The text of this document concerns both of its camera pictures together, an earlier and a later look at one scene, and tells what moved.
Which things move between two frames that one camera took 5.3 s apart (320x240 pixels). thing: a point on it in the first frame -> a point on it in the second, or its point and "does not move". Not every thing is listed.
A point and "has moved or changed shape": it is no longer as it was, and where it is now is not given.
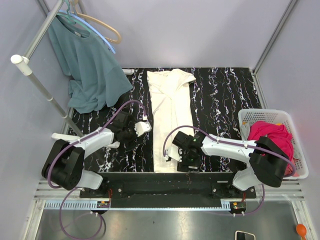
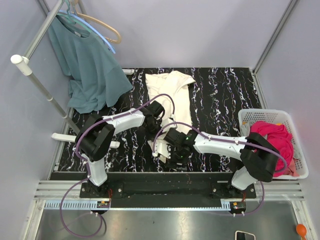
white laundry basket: x=281 y=117 does not move
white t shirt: x=171 y=92 has moved or changed shape
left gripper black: x=130 y=144 -> x=152 y=136
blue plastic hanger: x=101 y=36 does not move
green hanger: x=71 y=19 does not move
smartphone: x=243 y=235 does not move
